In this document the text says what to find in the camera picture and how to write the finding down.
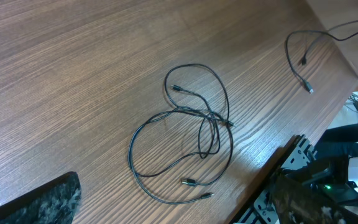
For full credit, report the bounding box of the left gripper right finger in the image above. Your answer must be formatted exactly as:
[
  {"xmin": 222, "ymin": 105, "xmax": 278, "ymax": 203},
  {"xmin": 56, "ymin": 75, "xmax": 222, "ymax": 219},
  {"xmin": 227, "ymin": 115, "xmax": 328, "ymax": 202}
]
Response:
[{"xmin": 272, "ymin": 176, "xmax": 358, "ymax": 224}]

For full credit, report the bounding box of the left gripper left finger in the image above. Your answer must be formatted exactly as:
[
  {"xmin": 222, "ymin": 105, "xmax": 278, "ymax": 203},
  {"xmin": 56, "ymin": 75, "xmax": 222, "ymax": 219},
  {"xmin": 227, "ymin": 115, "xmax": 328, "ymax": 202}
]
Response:
[{"xmin": 0, "ymin": 171, "xmax": 81, "ymax": 224}]

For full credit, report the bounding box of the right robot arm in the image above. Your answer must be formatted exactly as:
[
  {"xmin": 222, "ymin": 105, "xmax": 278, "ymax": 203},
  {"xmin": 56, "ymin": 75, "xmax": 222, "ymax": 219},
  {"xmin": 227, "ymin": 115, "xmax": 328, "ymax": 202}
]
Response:
[{"xmin": 284, "ymin": 124, "xmax": 358, "ymax": 207}]

